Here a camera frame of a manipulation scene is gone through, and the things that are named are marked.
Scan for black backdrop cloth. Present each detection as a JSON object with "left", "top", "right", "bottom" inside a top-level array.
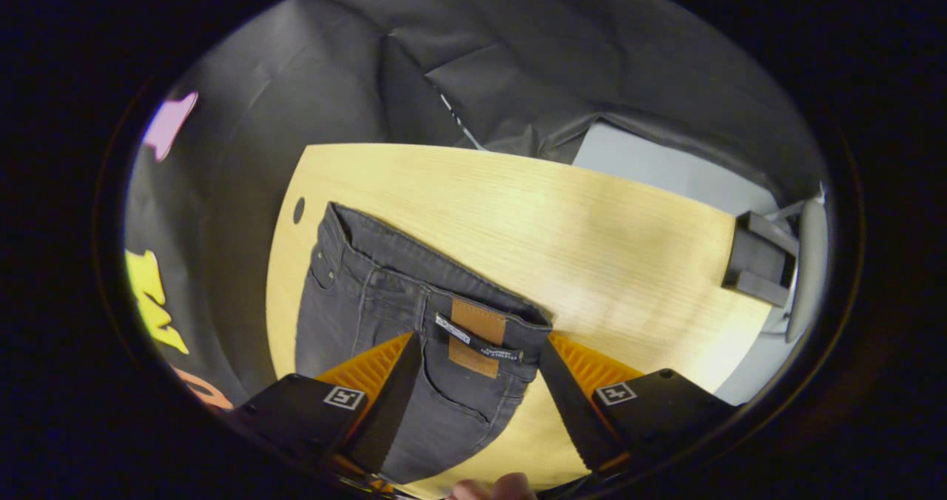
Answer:
[{"left": 122, "top": 0, "right": 829, "bottom": 412}]

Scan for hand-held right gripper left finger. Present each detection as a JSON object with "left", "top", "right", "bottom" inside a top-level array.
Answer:
[{"left": 229, "top": 331, "right": 425, "bottom": 479}]

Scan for pale curved panel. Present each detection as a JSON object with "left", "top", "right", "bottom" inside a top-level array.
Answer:
[{"left": 773, "top": 186, "right": 828, "bottom": 344}]

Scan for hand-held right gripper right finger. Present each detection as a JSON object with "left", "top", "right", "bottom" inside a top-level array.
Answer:
[{"left": 539, "top": 333, "right": 742, "bottom": 477}]

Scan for black plastic bracket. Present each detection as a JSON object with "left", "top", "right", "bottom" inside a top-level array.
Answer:
[{"left": 721, "top": 210, "right": 801, "bottom": 308}]

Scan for dark grey jeans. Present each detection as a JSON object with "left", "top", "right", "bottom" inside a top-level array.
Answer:
[{"left": 294, "top": 201, "right": 554, "bottom": 484}]

